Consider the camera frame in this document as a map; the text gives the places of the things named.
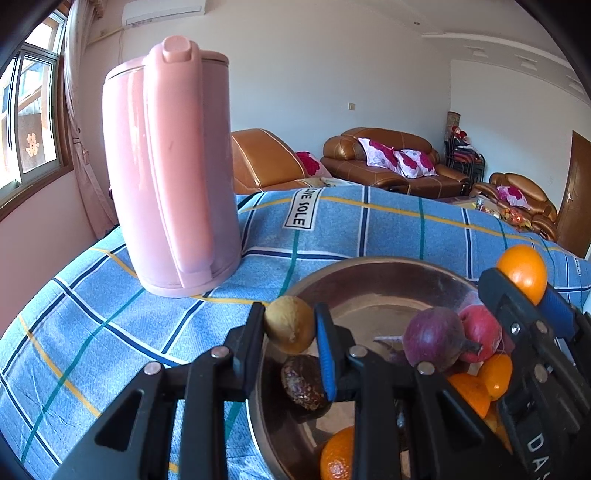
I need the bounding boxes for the brown leather three-seat sofa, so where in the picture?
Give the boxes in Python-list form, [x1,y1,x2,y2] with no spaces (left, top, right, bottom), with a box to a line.
[320,128,471,195]

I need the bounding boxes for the pile of snacks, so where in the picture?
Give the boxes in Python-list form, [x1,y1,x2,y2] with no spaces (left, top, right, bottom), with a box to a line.
[496,205,532,229]

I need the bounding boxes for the dark brown passion fruit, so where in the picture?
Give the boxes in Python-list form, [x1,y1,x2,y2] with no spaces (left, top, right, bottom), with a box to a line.
[281,354,333,409]

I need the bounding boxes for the window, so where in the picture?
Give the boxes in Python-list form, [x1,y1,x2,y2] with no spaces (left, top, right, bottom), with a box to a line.
[0,9,70,217]

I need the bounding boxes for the pink curtain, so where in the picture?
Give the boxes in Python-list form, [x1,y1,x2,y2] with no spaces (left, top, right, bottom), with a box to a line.
[62,0,121,241]

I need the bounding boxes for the plain brown leather armchair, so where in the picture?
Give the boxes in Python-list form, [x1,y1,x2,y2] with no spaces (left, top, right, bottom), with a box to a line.
[231,129,311,195]

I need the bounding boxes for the blue plaid blanket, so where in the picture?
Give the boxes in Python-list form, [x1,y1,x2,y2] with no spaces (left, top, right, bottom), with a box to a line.
[0,185,591,480]

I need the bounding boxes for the brown wooden door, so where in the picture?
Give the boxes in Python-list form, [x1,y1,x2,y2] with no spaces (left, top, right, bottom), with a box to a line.
[555,130,591,259]

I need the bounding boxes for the tufted brown leather armchair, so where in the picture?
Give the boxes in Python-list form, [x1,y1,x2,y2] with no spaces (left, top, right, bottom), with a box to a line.
[471,172,558,241]

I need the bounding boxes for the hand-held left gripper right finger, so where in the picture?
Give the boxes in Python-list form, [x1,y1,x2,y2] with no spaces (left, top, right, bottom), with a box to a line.
[315,302,525,480]

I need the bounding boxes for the red pomegranate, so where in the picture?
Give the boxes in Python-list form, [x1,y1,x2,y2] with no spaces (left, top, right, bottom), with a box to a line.
[457,305,504,364]

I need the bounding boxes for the wooden coffee table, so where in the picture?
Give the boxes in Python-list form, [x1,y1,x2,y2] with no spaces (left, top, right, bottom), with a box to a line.
[443,195,532,232]

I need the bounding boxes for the steel bowl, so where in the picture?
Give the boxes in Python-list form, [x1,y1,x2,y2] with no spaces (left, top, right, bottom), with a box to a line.
[248,257,513,480]

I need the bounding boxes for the stacked dark chairs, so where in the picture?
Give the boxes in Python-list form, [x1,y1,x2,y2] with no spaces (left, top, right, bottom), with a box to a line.
[444,134,486,183]

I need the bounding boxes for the small tan round fruit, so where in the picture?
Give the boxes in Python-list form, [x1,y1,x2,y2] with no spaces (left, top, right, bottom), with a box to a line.
[264,295,317,352]

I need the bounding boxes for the purple passion fruit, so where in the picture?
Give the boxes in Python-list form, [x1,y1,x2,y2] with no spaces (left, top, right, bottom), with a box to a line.
[403,307,483,374]

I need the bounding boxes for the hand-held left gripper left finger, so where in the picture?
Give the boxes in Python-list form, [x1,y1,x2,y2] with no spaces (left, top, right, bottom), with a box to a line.
[51,302,266,480]

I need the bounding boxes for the white wall air conditioner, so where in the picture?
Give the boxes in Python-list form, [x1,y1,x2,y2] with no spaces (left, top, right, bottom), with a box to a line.
[122,0,206,26]

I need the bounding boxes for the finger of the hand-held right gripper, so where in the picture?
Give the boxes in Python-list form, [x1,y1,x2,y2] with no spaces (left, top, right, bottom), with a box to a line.
[478,267,583,431]
[539,285,591,398]

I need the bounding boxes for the pink electric kettle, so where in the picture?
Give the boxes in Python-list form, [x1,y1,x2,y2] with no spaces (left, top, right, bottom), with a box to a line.
[102,36,242,298]

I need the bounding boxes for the floral pillow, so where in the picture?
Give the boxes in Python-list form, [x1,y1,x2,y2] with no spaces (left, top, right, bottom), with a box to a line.
[496,185,528,208]
[392,150,423,178]
[358,137,399,168]
[402,148,438,177]
[295,151,332,178]

